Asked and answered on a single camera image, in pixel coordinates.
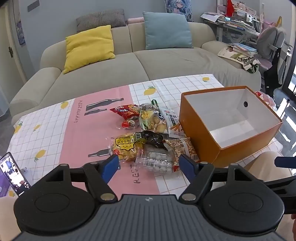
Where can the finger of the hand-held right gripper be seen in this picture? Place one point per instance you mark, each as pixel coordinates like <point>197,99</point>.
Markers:
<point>285,161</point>
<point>282,183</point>

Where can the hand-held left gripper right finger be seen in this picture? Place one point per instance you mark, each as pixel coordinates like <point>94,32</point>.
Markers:
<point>186,165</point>

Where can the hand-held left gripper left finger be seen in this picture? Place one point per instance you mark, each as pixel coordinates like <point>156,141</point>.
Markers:
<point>111,166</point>

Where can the brown patterned snack packet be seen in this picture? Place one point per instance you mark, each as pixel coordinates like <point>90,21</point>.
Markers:
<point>185,146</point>

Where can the yellow biscuit packet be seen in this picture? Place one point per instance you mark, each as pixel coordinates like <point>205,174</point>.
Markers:
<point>124,146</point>

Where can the clear egg tray packet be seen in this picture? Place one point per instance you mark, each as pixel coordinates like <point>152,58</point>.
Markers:
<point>155,160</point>

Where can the orange cardboard box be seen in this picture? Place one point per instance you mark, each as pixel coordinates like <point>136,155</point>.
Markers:
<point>198,129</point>

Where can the dark snack packet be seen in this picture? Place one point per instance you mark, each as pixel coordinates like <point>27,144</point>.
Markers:
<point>152,139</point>

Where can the small red candy packet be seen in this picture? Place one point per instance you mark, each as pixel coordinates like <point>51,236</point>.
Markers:
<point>126,124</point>

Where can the white snack packet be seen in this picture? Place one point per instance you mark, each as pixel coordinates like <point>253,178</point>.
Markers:
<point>172,120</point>

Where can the red snack packet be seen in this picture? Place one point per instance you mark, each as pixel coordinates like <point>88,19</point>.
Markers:
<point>124,111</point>

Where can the clear bag yellow snacks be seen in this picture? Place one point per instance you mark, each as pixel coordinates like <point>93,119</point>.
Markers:
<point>150,118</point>

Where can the person's leg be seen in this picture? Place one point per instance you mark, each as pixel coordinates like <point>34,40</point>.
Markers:
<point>263,162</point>

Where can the pink trash bag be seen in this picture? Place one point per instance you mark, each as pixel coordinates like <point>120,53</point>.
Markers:
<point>267,99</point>

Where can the black garment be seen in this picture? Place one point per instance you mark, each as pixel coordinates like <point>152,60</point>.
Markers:
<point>275,74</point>

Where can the beige sofa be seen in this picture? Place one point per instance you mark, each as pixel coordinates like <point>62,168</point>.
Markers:
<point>97,76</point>

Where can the smartphone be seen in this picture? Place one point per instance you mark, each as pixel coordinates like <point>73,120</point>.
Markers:
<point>11,173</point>

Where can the printed tote bag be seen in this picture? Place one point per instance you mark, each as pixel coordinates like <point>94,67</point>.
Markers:
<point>251,64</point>

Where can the grey office chair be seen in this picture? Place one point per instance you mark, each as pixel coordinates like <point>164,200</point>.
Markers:
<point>269,44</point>

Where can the pile of magazines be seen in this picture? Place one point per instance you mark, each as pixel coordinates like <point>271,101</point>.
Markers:
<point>240,51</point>

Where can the yellow pillow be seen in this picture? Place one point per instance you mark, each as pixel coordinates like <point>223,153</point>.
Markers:
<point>90,48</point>

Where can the light blue pillow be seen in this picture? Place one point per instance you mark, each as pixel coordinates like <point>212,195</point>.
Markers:
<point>166,30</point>

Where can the white desk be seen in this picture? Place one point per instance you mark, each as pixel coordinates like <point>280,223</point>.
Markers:
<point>233,32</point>

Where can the door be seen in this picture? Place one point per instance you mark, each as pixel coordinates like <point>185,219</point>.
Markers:
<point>17,60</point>

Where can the grey striped pillow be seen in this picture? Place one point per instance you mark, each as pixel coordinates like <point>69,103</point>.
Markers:
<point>99,19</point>

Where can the pink roll cushion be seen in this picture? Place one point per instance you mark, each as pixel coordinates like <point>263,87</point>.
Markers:
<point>135,20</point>

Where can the cluttered desk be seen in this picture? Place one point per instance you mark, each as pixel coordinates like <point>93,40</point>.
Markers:
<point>240,19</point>

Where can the printed figure pillow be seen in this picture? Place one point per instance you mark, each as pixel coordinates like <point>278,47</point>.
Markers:
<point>178,8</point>

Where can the red ornament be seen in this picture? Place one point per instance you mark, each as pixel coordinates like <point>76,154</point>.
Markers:
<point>229,8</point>

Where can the wall poster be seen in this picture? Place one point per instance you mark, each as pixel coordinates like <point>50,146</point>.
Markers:
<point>20,25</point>

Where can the grey wall panel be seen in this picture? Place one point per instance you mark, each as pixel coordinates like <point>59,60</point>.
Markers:
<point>33,5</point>

